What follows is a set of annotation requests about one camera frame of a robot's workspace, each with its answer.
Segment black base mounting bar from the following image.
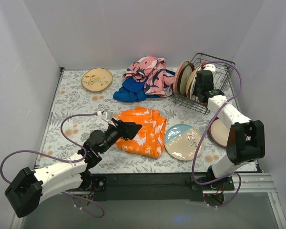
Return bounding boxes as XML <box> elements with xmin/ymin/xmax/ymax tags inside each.
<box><xmin>88</xmin><ymin>173</ymin><xmax>236</xmax><ymax>202</ymax></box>

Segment tan bird pattern plate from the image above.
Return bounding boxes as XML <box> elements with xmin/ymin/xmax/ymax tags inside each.
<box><xmin>82</xmin><ymin>68</ymin><xmax>113</xmax><ymax>92</ymax></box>

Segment pink navy patterned cloth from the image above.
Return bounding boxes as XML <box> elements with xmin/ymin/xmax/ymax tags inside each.
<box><xmin>123</xmin><ymin>56</ymin><xmax>175</xmax><ymax>98</ymax></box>

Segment floral table mat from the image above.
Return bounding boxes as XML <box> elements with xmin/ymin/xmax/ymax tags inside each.
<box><xmin>36</xmin><ymin>70</ymin><xmax>225</xmax><ymax>173</ymax></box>

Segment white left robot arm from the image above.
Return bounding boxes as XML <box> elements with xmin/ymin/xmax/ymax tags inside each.
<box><xmin>5</xmin><ymin>119</ymin><xmax>142</xmax><ymax>218</ymax></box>

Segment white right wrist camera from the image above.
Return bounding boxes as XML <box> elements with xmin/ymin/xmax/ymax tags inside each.
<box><xmin>200</xmin><ymin>62</ymin><xmax>216</xmax><ymax>73</ymax></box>

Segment black wire dish rack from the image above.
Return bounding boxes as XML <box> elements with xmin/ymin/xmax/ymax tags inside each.
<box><xmin>173</xmin><ymin>52</ymin><xmax>235</xmax><ymax>115</ymax></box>

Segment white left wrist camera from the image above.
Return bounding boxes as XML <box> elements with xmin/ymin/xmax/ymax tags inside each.
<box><xmin>101</xmin><ymin>110</ymin><xmax>114</xmax><ymax>125</ymax></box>

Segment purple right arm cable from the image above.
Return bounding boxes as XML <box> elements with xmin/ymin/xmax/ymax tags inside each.
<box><xmin>191</xmin><ymin>62</ymin><xmax>244</xmax><ymax>208</ymax></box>

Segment white blue rimmed plate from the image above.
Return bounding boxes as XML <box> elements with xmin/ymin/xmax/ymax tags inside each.
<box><xmin>189</xmin><ymin>72</ymin><xmax>197</xmax><ymax>100</ymax></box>

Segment red rimmed black plate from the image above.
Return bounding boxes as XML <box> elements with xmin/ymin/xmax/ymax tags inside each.
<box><xmin>209</xmin><ymin>118</ymin><xmax>229</xmax><ymax>148</ymax></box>

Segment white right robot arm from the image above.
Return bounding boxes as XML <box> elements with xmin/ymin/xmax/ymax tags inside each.
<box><xmin>194</xmin><ymin>70</ymin><xmax>265</xmax><ymax>190</ymax></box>

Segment brown rimmed cream plate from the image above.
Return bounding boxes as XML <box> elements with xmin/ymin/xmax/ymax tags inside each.
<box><xmin>178</xmin><ymin>62</ymin><xmax>194</xmax><ymax>95</ymax></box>

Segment yellow rimmed plate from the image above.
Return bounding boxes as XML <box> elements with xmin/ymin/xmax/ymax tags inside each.
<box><xmin>186</xmin><ymin>66</ymin><xmax>200</xmax><ymax>99</ymax></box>

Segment blue cloth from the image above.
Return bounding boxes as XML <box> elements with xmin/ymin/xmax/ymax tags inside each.
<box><xmin>112</xmin><ymin>69</ymin><xmax>177</xmax><ymax>103</ymax></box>

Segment pink plate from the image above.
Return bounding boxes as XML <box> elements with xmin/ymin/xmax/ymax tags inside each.
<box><xmin>173</xmin><ymin>60</ymin><xmax>190</xmax><ymax>94</ymax></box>

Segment blue and cream plate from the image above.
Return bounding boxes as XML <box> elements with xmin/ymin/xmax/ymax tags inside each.
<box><xmin>164</xmin><ymin>124</ymin><xmax>202</xmax><ymax>161</ymax></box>

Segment orange tie-dye folded shorts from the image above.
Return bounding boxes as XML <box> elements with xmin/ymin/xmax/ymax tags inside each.
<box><xmin>116</xmin><ymin>105</ymin><xmax>167</xmax><ymax>158</ymax></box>

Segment white blue striped plate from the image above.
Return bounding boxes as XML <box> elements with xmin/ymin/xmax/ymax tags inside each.
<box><xmin>191</xmin><ymin>77</ymin><xmax>197</xmax><ymax>101</ymax></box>

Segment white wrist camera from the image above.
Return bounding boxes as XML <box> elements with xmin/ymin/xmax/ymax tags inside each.
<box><xmin>200</xmin><ymin>62</ymin><xmax>216</xmax><ymax>73</ymax></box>
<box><xmin>101</xmin><ymin>110</ymin><xmax>114</xmax><ymax>125</ymax></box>

